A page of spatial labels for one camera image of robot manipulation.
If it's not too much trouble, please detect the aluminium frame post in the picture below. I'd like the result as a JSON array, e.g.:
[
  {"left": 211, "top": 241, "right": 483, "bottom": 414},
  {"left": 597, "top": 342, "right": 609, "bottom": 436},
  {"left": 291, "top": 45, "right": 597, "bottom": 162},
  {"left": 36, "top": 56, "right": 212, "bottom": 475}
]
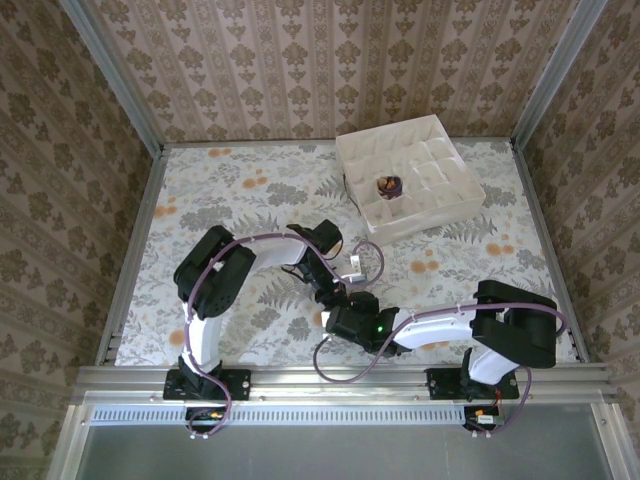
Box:
[
  {"left": 509, "top": 0, "right": 609, "bottom": 149},
  {"left": 58, "top": 0, "right": 167, "bottom": 155}
]

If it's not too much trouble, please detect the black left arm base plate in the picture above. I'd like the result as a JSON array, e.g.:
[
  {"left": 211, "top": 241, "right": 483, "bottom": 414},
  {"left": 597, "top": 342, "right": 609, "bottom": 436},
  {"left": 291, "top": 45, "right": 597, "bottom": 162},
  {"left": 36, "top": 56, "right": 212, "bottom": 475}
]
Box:
[{"left": 163, "top": 368, "right": 251, "bottom": 402}]

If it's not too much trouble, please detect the small electronics board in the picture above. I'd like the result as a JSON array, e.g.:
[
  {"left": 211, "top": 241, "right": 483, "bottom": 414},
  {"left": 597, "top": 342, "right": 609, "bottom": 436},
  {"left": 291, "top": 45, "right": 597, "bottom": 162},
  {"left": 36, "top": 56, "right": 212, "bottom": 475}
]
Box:
[
  {"left": 185, "top": 407, "right": 232, "bottom": 441},
  {"left": 462, "top": 405, "right": 507, "bottom": 441}
]

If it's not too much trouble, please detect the slotted grey cable duct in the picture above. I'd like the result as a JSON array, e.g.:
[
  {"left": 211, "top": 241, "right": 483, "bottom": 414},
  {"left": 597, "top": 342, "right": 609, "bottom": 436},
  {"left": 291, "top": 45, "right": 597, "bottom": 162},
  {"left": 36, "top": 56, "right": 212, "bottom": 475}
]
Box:
[{"left": 91, "top": 404, "right": 465, "bottom": 427}]

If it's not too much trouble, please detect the aluminium mounting rail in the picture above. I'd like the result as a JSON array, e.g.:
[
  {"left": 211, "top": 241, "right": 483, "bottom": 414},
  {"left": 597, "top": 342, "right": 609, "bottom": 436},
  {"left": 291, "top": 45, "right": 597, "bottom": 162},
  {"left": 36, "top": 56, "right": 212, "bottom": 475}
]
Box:
[{"left": 73, "top": 363, "right": 619, "bottom": 407}]

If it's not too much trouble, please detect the white divided organizer box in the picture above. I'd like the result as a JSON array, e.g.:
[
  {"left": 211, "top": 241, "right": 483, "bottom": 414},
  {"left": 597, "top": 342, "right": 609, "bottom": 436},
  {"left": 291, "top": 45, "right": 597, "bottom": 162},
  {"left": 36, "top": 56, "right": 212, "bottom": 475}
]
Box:
[{"left": 334, "top": 113, "right": 487, "bottom": 246}]

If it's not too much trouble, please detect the grey metal panel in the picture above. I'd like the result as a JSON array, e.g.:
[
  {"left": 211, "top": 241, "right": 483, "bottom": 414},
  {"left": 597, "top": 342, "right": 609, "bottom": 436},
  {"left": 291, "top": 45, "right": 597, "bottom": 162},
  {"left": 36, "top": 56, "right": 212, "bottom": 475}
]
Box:
[{"left": 47, "top": 403, "right": 629, "bottom": 480}]

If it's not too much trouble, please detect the aluminium table side rail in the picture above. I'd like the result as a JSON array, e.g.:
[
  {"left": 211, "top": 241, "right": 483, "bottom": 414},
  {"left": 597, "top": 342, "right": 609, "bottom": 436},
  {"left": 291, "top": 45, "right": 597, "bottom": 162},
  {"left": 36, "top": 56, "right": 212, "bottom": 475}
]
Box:
[
  {"left": 95, "top": 144, "right": 169, "bottom": 369},
  {"left": 509, "top": 139, "right": 590, "bottom": 364}
]

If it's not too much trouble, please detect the aluminium table end rail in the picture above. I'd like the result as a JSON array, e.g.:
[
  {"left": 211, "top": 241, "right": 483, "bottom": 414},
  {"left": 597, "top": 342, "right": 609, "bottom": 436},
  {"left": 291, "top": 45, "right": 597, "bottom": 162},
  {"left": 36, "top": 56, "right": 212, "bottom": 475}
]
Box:
[{"left": 160, "top": 135, "right": 516, "bottom": 150}]

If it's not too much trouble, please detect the purple knitted sock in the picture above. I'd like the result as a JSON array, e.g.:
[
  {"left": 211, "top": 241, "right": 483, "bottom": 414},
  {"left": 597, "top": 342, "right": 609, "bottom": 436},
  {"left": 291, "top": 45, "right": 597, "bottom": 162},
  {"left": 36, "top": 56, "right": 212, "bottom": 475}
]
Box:
[{"left": 377, "top": 173, "right": 404, "bottom": 200}]

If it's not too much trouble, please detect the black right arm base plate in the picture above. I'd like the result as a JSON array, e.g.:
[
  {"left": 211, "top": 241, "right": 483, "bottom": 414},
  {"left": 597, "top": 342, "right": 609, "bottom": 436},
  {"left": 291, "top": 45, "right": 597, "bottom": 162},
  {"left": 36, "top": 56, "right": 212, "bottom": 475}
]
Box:
[{"left": 426, "top": 367, "right": 520, "bottom": 401}]

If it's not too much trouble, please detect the floral table cloth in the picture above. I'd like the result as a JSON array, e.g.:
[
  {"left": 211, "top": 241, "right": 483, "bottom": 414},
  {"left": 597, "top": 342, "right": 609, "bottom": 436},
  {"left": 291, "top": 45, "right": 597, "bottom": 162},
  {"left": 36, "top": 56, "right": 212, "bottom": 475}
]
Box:
[{"left": 115, "top": 142, "right": 576, "bottom": 366}]

